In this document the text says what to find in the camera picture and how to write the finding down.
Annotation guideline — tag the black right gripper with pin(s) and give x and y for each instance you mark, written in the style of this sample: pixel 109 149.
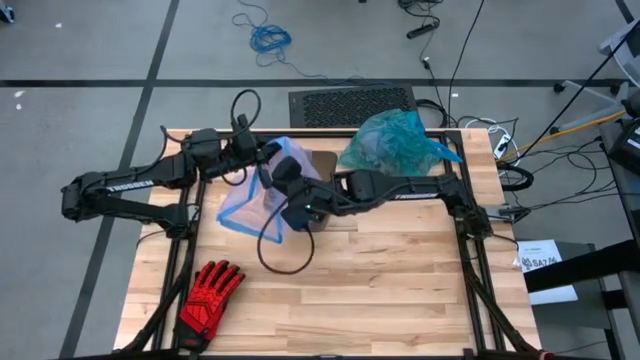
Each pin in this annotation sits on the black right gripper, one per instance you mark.
pixel 300 180

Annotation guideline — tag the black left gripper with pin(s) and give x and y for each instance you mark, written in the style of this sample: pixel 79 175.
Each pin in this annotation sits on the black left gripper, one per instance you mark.
pixel 232 160

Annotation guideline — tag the teal trash bag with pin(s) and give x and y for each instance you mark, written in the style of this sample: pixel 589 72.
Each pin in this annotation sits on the teal trash bag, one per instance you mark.
pixel 395 142

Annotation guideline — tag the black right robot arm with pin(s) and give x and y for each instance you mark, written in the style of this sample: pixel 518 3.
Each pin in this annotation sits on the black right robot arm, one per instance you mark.
pixel 420 190

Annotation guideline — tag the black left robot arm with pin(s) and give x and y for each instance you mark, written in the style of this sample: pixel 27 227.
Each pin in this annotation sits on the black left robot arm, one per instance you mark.
pixel 125 185

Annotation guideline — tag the black perforated computer case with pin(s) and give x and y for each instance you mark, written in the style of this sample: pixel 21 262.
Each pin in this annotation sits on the black perforated computer case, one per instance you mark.
pixel 350 105

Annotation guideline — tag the red black work glove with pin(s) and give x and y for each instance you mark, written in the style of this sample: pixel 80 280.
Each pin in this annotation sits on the red black work glove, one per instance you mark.
pixel 207 305

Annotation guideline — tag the black power strip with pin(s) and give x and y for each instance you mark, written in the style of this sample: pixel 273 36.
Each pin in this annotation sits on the black power strip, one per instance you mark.
pixel 422 30

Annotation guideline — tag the white paper sheet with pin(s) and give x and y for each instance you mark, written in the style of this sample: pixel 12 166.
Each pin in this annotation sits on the white paper sheet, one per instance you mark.
pixel 542 260

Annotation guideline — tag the black side table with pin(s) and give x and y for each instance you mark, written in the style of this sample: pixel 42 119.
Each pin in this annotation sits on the black side table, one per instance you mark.
pixel 575 267

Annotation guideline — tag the grey office chair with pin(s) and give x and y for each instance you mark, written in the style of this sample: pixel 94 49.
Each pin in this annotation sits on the grey office chair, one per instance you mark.
pixel 585 86

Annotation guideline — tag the black device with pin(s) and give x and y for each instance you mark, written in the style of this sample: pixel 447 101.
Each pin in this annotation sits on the black device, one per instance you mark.
pixel 625 145

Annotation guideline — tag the black aluminium table frame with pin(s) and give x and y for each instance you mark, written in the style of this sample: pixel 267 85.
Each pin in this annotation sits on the black aluminium table frame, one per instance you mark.
pixel 320 134

